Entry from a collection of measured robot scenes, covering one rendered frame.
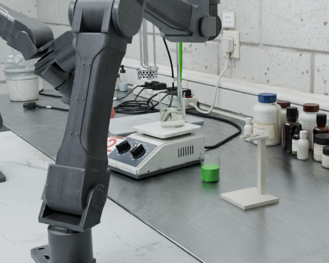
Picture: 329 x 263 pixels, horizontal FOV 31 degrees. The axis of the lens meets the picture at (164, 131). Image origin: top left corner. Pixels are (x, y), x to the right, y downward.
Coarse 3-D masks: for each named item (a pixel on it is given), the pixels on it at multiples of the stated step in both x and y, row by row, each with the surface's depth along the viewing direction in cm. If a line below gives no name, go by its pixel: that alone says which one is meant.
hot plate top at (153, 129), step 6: (138, 126) 142; (144, 126) 142; (150, 126) 141; (156, 126) 141; (186, 126) 140; (192, 126) 140; (198, 126) 140; (144, 132) 138; (150, 132) 136; (156, 132) 135; (162, 132) 135; (168, 132) 135; (174, 132) 135; (180, 132) 136; (186, 132) 137
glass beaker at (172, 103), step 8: (160, 96) 136; (168, 96) 136; (176, 96) 136; (184, 96) 138; (160, 104) 137; (168, 104) 136; (176, 104) 136; (184, 104) 138; (160, 112) 138; (168, 112) 136; (176, 112) 136; (184, 112) 138; (160, 120) 139; (168, 120) 137; (176, 120) 137; (184, 120) 139; (168, 128) 137; (176, 128) 137
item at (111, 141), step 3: (108, 138) 154; (111, 138) 153; (114, 138) 153; (108, 141) 153; (111, 141) 152; (114, 141) 152; (117, 141) 151; (120, 141) 151; (108, 144) 152; (111, 144) 152; (114, 144) 151; (108, 147) 151; (111, 147) 151; (114, 147) 151; (108, 150) 151; (111, 150) 150
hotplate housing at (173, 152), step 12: (192, 132) 142; (156, 144) 133; (168, 144) 134; (180, 144) 136; (192, 144) 138; (204, 144) 141; (156, 156) 132; (168, 156) 134; (180, 156) 136; (192, 156) 139; (108, 168) 139; (120, 168) 134; (132, 168) 131; (144, 168) 130; (156, 168) 132; (168, 168) 135
